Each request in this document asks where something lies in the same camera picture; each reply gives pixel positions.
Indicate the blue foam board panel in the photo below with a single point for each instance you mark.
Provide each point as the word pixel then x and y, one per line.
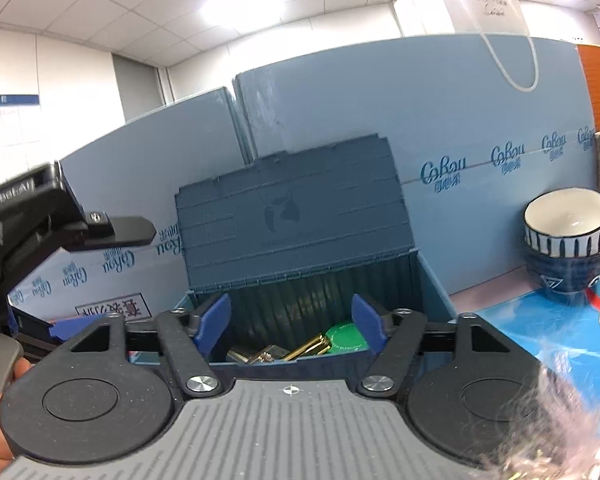
pixel 477 127

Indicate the shiny metal cylinder object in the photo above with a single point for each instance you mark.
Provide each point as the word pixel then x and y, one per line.
pixel 316 346

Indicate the colourful printed table mat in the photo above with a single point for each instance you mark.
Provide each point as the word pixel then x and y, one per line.
pixel 565 337

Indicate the white paper shopping bag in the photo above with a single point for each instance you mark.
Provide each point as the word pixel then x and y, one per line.
pixel 484 18

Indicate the dark blue lower bowl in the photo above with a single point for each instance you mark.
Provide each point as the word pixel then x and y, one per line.
pixel 561 274

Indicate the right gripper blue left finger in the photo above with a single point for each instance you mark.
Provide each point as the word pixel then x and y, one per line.
pixel 209 322

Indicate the blue plastic storage box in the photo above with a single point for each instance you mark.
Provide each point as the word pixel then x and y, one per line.
pixel 291 238

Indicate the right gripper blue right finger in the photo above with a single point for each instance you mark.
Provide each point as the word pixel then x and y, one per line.
pixel 368 322

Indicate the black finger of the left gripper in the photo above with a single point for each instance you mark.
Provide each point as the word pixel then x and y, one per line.
pixel 99 231

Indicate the blue striped ceramic bowl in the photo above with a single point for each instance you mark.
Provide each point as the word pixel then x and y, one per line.
pixel 564 223

